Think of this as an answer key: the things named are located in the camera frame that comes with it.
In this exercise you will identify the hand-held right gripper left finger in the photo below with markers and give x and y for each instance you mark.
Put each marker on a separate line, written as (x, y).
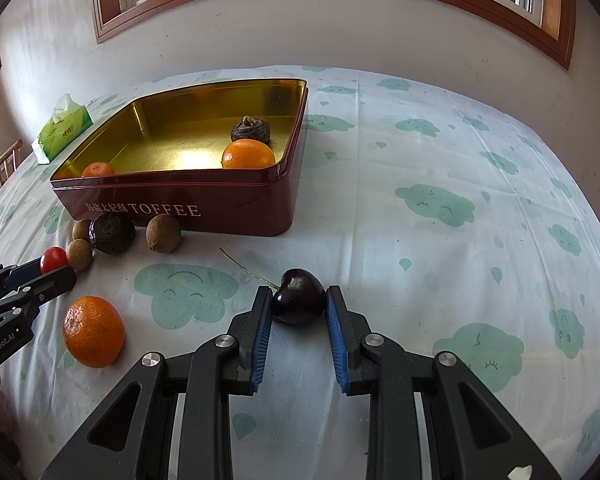
(262, 340)

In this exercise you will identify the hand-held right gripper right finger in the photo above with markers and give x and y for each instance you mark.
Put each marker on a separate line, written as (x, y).
(336, 345)

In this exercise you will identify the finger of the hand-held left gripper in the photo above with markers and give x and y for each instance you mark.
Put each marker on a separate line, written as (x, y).
(25, 272)
(55, 281)

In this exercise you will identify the red cherry tomato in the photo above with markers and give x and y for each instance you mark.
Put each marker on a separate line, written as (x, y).
(54, 257)

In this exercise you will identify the brown longan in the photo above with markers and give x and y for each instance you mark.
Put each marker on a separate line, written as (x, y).
(163, 233)
(81, 229)
(80, 254)

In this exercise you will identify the dark cherry with stem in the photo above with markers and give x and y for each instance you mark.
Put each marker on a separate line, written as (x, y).
(299, 297)

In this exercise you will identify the large orange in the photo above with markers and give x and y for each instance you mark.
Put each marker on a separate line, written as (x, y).
(94, 331)

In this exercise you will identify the dark water chestnut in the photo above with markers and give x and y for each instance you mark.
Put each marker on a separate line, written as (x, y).
(250, 129)
(112, 232)

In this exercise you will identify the medium orange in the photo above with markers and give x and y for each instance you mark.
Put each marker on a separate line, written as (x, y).
(98, 170)

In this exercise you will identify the red and gold tin box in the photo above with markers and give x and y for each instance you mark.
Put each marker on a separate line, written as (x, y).
(220, 210)

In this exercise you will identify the small light orange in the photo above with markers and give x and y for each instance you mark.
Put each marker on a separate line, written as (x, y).
(248, 155)

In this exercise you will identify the cloud printed white tablecloth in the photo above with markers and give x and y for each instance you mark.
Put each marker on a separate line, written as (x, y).
(405, 260)

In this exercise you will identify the wooden chair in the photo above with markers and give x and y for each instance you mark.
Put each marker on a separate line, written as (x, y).
(2, 162)

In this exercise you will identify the green tissue box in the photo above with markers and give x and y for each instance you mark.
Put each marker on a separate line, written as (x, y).
(62, 132)

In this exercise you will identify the wooden framed window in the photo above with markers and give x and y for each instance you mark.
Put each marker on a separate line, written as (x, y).
(110, 15)

